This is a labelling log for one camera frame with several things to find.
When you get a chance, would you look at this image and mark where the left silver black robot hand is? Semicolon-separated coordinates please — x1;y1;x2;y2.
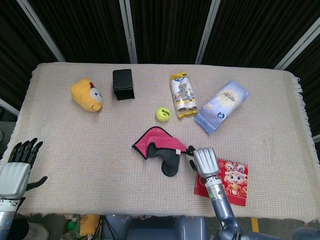
0;137;48;198

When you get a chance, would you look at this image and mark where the black open box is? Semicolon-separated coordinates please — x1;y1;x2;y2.
112;68;136;101

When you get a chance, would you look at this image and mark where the beige woven tablecloth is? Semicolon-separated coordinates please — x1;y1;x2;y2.
0;62;320;223

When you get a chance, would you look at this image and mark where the yellow tennis ball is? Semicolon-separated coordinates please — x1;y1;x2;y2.
155;106;172;123

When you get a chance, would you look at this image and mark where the light blue paper bag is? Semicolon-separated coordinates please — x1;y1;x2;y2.
194;79;250;135

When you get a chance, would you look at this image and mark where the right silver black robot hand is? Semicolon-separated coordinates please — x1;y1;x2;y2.
187;145;221;178

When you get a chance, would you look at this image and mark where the pink and grey microfibre towel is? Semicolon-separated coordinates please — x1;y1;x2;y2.
131;126;198;178

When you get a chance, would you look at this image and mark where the yellow white roll pack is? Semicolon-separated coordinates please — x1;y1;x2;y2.
169;71;199;120

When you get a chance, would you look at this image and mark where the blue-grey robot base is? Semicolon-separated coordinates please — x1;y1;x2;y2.
101;214;208;240

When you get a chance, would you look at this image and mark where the red desk calendar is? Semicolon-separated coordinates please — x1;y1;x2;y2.
194;157;249;207

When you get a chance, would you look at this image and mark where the yellow plush toy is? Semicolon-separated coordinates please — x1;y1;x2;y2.
79;214;101;237
70;77;104;113

